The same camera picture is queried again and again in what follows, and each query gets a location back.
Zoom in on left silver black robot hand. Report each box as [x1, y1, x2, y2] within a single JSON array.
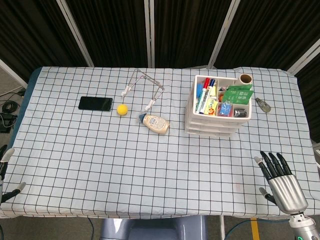
[[0, 144, 27, 205]]

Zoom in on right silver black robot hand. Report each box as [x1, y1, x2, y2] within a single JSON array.
[[254, 150, 309, 215]]

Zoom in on white drawer organizer box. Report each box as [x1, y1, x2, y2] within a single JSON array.
[[184, 73, 254, 138]]

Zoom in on black floor power adapter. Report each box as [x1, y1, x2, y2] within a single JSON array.
[[0, 112, 17, 133]]

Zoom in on black and silver binder clip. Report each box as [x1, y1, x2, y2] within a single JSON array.
[[233, 107, 249, 118]]

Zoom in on blue plastic packet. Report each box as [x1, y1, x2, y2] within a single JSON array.
[[217, 102, 234, 117]]

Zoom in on black smartphone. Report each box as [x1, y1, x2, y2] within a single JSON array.
[[78, 96, 114, 112]]

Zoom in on green tea packet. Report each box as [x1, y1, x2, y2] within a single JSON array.
[[221, 84, 254, 105]]

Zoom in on yellow snack packet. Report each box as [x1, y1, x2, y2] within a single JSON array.
[[203, 97, 218, 116]]

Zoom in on blue checkered tablecloth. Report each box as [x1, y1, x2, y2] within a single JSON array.
[[0, 66, 320, 220]]

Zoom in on brown cardboard tube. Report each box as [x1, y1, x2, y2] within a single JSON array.
[[237, 73, 253, 87]]

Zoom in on yellow foam ball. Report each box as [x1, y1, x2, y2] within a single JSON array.
[[116, 104, 129, 116]]

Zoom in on blue cap whiteboard marker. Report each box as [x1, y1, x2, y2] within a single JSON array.
[[198, 78, 216, 114]]

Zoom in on red cap whiteboard marker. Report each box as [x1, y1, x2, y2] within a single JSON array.
[[195, 77, 211, 113]]

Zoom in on grey robot torso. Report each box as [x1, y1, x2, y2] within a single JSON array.
[[99, 215, 209, 240]]

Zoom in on beige mayonnaise squeeze bottle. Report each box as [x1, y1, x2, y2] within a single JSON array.
[[136, 112, 171, 136]]

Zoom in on black folding screen partition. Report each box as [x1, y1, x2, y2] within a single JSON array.
[[0, 0, 320, 141]]

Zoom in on black coiled floor cable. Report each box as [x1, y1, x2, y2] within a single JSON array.
[[1, 99, 20, 113]]

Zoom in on blue floor cable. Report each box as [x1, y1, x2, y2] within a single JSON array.
[[226, 216, 293, 240]]

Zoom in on metal wire stand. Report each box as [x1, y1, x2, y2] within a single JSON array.
[[121, 68, 165, 112]]

